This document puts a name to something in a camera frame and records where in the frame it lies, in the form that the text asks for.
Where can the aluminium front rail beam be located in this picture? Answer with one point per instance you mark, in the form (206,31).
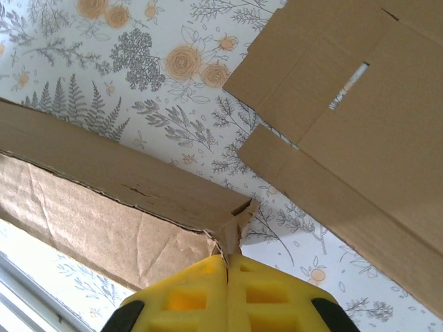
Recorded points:
(20,304)

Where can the floral table cover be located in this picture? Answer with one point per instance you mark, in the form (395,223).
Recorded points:
(138,121)

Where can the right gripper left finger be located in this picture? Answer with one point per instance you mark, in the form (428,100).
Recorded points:
(187,304)

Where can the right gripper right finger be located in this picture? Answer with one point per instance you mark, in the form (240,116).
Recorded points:
(270,304)

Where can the brown cardboard box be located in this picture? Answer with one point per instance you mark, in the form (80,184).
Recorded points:
(104,214)
(363,138)

